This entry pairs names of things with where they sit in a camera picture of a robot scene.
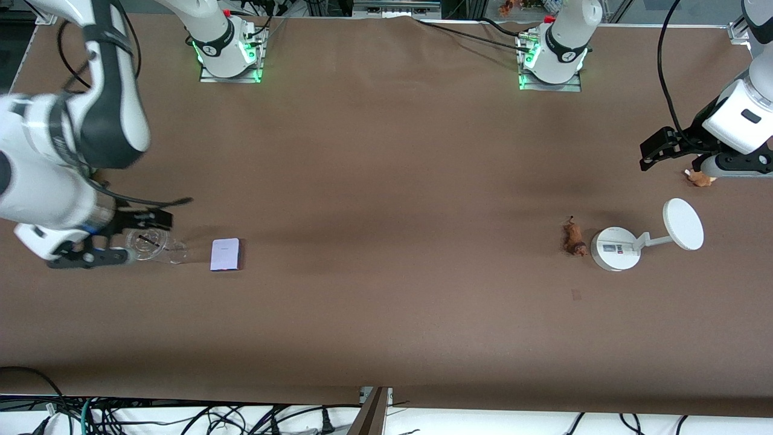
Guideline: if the lavender phone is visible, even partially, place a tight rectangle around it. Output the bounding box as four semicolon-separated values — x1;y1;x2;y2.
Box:
210;238;242;272

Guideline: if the brown lion statue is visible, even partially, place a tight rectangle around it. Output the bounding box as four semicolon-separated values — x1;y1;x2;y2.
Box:
563;216;588;257

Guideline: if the clear plastic cup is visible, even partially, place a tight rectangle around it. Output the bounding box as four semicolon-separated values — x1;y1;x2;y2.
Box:
125;227;188;265

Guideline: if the white desk lamp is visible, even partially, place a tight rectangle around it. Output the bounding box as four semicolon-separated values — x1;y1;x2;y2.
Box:
590;198;705;272

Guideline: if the brown table cover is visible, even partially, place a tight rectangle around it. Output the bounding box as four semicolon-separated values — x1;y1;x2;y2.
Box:
0;11;773;419

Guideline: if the brown wooden beam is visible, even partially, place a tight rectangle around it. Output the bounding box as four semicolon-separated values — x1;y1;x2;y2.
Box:
347;387;388;435

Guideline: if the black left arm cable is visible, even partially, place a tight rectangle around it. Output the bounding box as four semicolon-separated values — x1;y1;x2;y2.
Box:
657;0;698;150

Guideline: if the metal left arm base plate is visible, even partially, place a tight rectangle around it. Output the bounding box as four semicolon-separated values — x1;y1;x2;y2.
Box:
518;33;583;92

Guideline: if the black looped floor cable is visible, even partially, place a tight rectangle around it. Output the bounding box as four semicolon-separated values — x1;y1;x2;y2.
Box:
0;366;62;424

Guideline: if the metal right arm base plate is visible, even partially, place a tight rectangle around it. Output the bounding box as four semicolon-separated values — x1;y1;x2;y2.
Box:
199;24;268;84

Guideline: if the black floor cable bundle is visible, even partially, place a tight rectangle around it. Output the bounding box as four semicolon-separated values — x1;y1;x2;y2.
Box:
91;400;363;435

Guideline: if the black base supply cable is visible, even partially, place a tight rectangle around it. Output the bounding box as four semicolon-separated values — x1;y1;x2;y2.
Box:
415;17;533;54

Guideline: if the white metal bracket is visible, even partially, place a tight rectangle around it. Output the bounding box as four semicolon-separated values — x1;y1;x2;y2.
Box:
360;387;394;407

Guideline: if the grey metal rail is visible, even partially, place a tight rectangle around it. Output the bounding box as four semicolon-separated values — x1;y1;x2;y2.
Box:
353;0;443;19

